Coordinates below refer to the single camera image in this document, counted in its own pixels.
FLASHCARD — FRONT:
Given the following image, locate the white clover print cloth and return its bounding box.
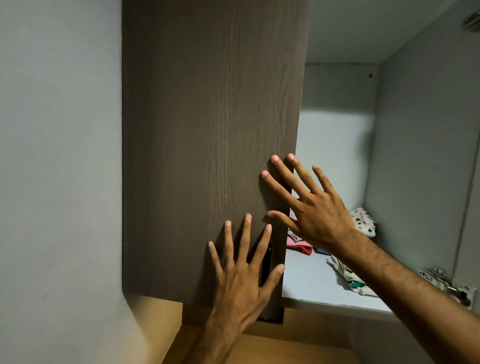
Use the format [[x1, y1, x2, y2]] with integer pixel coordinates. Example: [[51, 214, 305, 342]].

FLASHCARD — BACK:
[[348, 207, 378, 238]]

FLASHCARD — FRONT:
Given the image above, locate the red folded cloth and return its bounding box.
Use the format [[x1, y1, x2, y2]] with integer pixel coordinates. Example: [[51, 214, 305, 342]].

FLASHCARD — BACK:
[[286, 229, 314, 257]]

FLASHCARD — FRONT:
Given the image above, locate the person's left hand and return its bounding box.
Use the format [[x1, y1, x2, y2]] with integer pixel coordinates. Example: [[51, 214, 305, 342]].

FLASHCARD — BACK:
[[208, 213, 286, 330]]

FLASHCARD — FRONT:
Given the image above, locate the person's left forearm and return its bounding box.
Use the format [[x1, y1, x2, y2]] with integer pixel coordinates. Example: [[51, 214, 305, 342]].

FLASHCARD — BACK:
[[181, 318, 246, 364]]

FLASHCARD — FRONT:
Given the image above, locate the black door handle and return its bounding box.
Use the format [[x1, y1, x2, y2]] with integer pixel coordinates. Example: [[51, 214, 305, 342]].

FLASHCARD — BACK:
[[258, 242, 274, 289]]

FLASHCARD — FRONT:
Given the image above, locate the person's right forearm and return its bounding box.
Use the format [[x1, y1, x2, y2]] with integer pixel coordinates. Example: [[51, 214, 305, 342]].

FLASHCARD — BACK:
[[330, 229, 480, 364]]

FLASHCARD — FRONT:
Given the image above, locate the dark brown wooden cupboard door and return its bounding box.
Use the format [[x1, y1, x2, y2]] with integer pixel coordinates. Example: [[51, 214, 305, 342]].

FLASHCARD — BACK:
[[122, 0, 311, 321]]

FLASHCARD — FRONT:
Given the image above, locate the white patterned folded garment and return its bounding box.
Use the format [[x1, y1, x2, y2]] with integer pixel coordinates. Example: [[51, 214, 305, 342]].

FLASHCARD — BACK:
[[326, 254, 380, 298]]

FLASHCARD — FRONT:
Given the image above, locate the light wooden cabinet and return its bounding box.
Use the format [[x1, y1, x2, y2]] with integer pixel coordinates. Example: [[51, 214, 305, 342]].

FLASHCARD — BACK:
[[125, 292, 361, 364]]

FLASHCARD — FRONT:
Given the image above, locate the person's right hand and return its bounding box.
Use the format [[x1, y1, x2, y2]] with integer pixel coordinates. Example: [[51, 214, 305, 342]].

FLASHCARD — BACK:
[[261, 153, 358, 256]]

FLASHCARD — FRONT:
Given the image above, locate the white cupboard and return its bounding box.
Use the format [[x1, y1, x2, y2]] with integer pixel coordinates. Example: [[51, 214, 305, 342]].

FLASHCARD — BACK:
[[281, 0, 480, 364]]

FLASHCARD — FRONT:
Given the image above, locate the silver metal door hinge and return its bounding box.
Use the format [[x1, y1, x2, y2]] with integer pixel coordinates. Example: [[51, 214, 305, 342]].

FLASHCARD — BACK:
[[418, 265, 478, 311]]

